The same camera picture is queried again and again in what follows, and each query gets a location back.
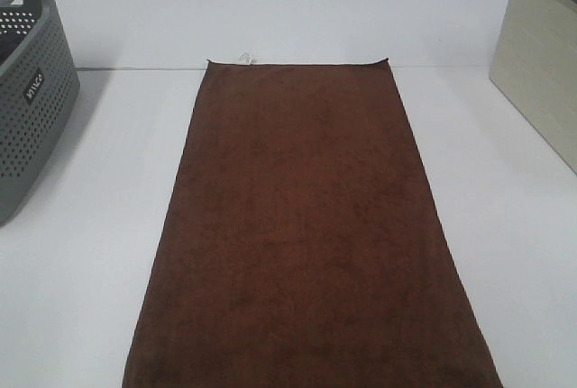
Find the brown towel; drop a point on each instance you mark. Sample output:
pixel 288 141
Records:
pixel 302 246

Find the grey perforated plastic basket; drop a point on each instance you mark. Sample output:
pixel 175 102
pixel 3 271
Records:
pixel 39 88

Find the beige fabric storage box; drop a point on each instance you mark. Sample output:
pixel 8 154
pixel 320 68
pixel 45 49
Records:
pixel 534 66

